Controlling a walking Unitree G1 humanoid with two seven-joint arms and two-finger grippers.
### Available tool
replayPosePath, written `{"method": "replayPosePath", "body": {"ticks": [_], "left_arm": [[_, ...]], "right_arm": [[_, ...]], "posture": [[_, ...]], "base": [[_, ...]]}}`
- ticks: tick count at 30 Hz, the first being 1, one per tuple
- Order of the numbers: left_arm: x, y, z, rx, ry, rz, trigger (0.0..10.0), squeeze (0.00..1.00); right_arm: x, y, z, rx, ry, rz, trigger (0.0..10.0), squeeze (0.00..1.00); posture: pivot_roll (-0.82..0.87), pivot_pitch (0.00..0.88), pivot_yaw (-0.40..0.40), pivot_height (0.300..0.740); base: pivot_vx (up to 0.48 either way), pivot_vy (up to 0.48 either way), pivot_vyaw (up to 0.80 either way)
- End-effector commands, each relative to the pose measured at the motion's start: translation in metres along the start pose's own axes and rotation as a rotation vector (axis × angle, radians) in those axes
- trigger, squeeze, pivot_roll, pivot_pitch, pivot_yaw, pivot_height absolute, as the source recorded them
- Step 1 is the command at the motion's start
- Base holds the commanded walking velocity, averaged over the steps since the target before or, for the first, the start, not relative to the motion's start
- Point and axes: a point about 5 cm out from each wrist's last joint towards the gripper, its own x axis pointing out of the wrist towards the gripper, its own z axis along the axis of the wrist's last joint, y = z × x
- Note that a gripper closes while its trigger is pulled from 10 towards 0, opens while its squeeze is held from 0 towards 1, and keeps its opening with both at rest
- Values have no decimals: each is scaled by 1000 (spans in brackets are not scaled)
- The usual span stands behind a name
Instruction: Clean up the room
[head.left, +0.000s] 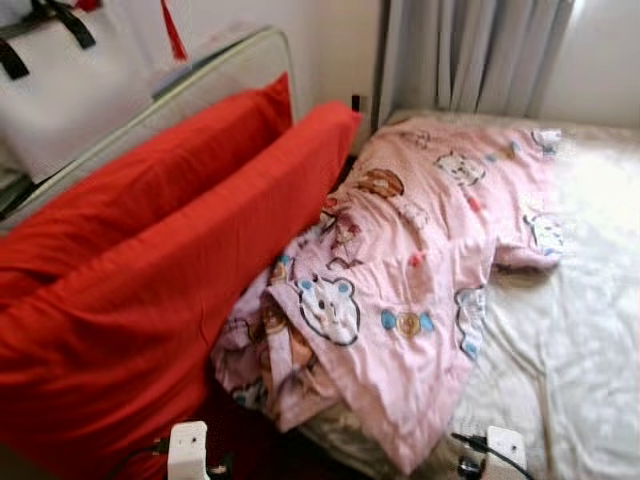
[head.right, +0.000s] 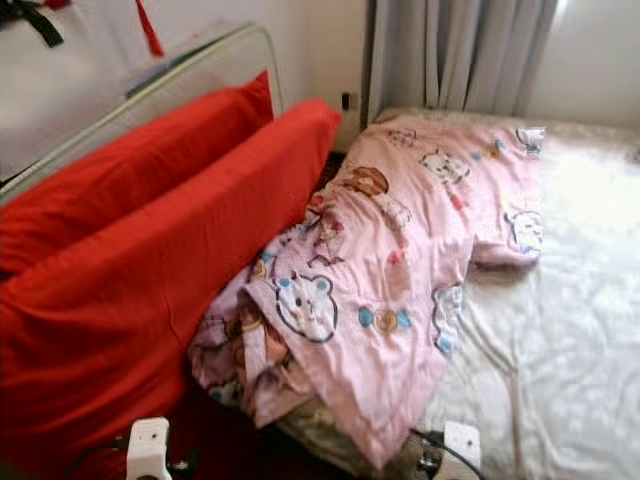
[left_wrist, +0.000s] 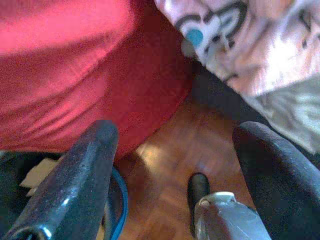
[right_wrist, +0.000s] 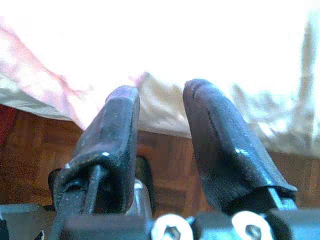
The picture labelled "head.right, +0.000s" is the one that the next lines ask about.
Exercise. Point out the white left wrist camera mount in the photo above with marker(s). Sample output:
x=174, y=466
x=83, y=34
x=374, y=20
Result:
x=148, y=448

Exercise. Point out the silver metal frame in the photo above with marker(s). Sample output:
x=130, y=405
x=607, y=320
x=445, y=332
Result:
x=245, y=33

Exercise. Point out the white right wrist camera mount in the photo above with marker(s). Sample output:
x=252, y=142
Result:
x=463, y=448

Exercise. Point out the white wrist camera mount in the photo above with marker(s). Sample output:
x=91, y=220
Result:
x=463, y=448
x=148, y=448

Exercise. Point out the large red cushion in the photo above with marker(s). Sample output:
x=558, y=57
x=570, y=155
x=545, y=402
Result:
x=120, y=180
x=140, y=300

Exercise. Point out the dark wall socket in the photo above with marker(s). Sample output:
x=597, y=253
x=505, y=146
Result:
x=346, y=101

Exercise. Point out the grey curtain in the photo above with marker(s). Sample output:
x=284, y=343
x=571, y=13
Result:
x=455, y=50

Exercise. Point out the red tassel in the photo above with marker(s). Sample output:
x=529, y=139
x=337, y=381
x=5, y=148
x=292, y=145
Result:
x=150, y=33

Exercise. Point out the bed with beige floral sheet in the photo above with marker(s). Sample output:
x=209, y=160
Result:
x=580, y=330

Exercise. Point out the pink cartoon bear blanket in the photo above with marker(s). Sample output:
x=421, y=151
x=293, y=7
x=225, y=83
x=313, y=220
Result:
x=380, y=280

